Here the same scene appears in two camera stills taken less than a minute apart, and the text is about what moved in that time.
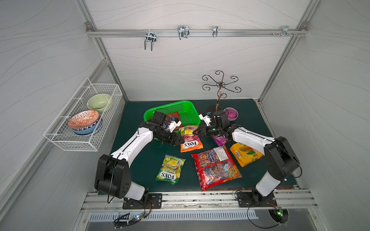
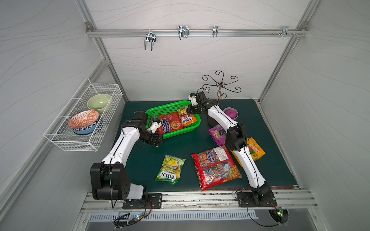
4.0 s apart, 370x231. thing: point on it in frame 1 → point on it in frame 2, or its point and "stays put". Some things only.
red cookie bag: (176, 114) stays put
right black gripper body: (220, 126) → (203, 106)
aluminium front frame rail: (91, 201) stays put
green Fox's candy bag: (170, 170) stays put
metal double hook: (151, 37) stays put
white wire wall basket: (84, 121) stays put
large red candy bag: (215, 167) stays put
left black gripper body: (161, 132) → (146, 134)
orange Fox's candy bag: (191, 140) → (186, 119)
